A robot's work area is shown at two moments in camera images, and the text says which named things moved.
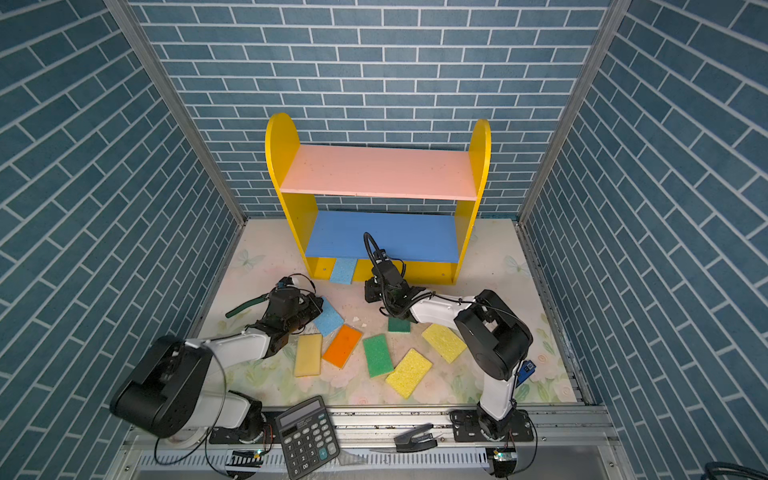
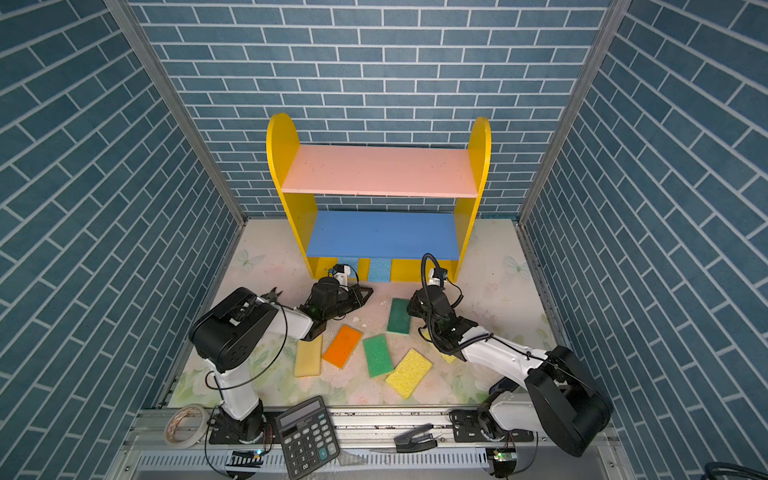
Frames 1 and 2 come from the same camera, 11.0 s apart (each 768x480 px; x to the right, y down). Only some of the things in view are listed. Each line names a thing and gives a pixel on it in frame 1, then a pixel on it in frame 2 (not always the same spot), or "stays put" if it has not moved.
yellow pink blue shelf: [429, 244] stays put
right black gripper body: [374, 293] -> [416, 308]
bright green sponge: [377, 355] stays put
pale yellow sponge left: [308, 357] stays put
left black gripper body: [305, 313] -> [343, 303]
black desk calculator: [307, 436] stays put
